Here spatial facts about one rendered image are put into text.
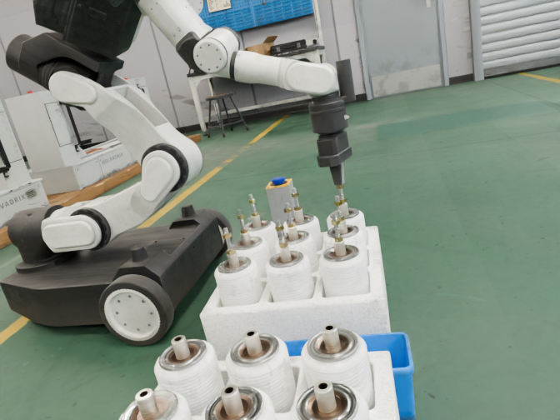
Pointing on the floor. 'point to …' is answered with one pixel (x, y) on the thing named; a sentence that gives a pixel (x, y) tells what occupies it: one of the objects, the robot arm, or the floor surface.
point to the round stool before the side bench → (221, 114)
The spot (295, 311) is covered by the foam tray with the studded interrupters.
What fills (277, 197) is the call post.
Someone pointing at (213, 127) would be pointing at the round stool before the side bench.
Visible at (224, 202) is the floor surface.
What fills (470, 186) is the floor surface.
